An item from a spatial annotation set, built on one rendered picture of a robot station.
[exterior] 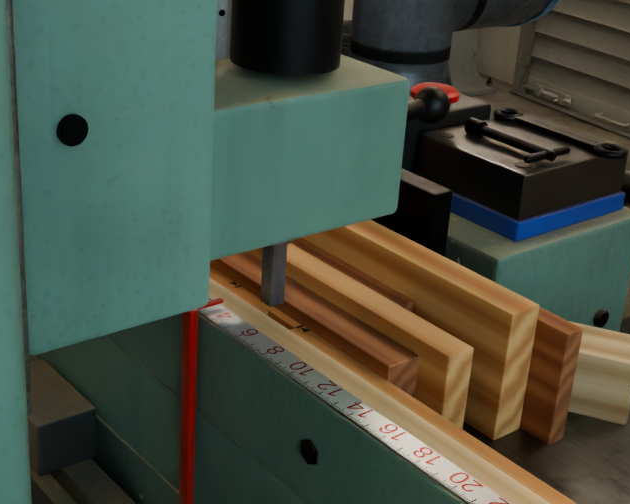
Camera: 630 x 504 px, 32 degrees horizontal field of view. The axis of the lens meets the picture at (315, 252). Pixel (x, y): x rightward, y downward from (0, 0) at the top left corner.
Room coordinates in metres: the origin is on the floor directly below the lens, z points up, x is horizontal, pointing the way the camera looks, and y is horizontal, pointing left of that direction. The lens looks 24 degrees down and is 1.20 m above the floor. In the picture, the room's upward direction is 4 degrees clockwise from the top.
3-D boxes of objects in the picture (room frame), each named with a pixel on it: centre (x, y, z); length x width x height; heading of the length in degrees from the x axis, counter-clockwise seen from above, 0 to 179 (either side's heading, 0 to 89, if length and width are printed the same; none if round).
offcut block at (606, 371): (0.51, -0.15, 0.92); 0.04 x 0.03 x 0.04; 71
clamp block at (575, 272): (0.65, -0.11, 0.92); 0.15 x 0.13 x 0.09; 40
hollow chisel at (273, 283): (0.50, 0.02, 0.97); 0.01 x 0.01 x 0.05; 40
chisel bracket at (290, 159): (0.49, 0.04, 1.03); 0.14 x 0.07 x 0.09; 130
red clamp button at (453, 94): (0.66, -0.07, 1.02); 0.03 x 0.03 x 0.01
